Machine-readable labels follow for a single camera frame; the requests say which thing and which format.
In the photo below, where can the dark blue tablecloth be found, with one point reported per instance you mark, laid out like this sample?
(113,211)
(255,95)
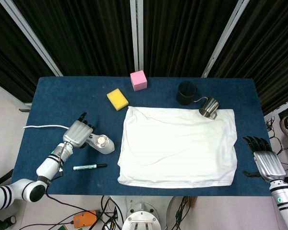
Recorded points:
(62,95)

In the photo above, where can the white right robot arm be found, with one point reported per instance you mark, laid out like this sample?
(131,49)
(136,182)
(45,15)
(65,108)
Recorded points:
(285,198)

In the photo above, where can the white handheld steam iron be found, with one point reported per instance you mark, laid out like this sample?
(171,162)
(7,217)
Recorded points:
(103,143)

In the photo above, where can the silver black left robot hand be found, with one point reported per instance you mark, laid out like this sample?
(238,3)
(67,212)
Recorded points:
(78,134)

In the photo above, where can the white frame pole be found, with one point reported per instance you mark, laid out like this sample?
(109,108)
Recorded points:
(137,36)
(225,38)
(33,38)

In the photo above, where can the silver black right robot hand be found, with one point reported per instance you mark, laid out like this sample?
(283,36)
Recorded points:
(268,165)

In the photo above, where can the white folded garment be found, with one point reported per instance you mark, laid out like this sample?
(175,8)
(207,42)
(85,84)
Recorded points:
(177,148)

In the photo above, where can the pink foam cube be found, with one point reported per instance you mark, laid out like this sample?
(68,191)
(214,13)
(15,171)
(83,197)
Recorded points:
(138,80)

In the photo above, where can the metal robot base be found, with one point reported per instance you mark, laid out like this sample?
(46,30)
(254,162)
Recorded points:
(141,215)

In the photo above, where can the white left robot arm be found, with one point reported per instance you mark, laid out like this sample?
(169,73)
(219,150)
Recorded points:
(45,165)

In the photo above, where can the steel gooseneck pitcher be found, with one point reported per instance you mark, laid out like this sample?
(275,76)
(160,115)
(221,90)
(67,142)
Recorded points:
(210,107)

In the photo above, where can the black capped marker pen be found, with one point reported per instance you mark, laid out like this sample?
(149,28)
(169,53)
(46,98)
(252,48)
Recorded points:
(86,167)

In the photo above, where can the black curtain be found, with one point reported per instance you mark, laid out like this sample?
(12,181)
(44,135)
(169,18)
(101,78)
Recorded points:
(91,36)

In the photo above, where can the black mesh pen cup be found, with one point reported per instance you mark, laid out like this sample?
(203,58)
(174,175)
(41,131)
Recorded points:
(186,95)

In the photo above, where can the orange device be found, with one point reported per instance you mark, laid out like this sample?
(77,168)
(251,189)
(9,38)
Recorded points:
(85,219)

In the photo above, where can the yellow sponge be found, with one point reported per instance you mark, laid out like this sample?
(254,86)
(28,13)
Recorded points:
(117,99)

